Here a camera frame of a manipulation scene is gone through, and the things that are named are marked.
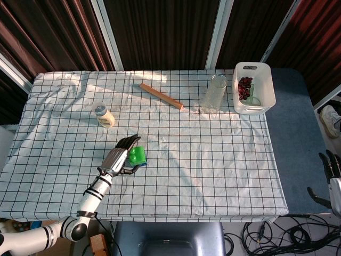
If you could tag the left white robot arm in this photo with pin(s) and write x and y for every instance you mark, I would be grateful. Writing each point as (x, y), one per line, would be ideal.
(90, 196)

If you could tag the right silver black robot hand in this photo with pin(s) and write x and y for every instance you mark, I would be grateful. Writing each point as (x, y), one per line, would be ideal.
(336, 189)

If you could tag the dark brown curtain panel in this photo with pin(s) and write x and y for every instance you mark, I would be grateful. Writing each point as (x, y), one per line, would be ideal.
(162, 34)
(250, 29)
(53, 34)
(319, 42)

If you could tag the green cup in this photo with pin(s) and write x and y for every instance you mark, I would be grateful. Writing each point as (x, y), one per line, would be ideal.
(251, 99)

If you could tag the small cream sauce bottle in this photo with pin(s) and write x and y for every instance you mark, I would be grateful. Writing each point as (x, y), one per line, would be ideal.
(106, 118)

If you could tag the white frame post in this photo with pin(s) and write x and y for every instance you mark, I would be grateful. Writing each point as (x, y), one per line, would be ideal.
(14, 72)
(279, 32)
(327, 98)
(108, 34)
(218, 34)

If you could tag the green plastic block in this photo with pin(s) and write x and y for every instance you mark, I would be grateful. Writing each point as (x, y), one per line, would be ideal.
(139, 154)

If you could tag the wooden stick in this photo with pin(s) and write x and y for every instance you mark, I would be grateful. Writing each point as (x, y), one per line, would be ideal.
(161, 95)

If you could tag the dark red fruits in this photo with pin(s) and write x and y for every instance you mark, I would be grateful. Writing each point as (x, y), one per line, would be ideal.
(244, 85)

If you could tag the clear glass jar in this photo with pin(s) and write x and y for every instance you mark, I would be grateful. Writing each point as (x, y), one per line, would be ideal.
(214, 93)

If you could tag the dark blue grey chair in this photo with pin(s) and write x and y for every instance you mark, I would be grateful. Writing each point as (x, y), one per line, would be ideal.
(167, 237)

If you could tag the small wooden box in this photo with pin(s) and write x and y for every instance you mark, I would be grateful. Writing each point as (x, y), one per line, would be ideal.
(99, 244)

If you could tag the white sneaker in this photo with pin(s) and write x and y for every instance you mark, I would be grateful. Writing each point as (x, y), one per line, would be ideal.
(330, 120)

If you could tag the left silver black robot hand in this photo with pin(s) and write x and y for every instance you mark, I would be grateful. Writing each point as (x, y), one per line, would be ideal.
(114, 157)

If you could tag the white plastic basket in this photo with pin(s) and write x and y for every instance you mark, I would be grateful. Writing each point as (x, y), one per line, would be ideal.
(266, 85)

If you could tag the white black checked tablecloth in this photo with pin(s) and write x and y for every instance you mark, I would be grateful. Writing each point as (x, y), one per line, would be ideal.
(186, 160)

